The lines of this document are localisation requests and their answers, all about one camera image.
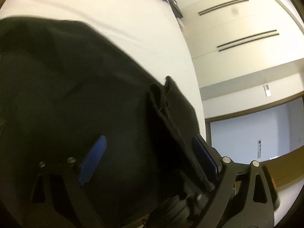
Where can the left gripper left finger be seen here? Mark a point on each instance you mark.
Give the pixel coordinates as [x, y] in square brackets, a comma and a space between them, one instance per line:
[62, 183]

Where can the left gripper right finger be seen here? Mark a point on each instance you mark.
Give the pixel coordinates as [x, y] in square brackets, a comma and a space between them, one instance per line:
[205, 189]

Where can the dark bedside table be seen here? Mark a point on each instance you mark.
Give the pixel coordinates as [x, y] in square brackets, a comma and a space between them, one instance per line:
[175, 9]

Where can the white wardrobe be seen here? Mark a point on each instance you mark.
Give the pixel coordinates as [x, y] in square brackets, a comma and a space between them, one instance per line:
[232, 38]

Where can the black pants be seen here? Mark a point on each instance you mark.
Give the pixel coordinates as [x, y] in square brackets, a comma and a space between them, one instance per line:
[63, 85]

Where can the white bed mattress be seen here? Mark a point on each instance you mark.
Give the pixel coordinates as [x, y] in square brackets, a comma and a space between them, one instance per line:
[146, 30]

